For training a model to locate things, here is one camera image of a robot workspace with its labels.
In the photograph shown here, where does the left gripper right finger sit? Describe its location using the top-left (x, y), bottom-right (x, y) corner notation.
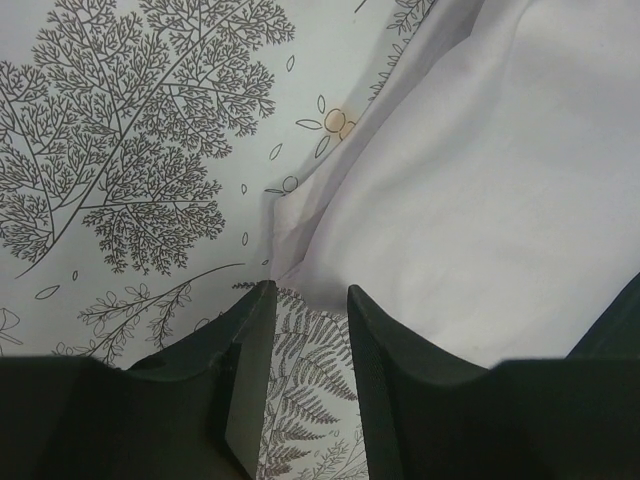
top-left (347, 286), bottom-right (639, 479)

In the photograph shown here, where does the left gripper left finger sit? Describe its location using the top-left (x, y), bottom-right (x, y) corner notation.
top-left (1, 281), bottom-right (276, 479)

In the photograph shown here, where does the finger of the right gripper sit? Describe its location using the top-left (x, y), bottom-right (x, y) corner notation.
top-left (568, 275), bottom-right (640, 360)

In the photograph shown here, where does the white t shirt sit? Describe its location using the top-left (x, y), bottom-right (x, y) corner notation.
top-left (271, 1), bottom-right (639, 367)

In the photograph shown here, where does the floral table mat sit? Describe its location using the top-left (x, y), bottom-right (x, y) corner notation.
top-left (0, 0), bottom-right (441, 480)

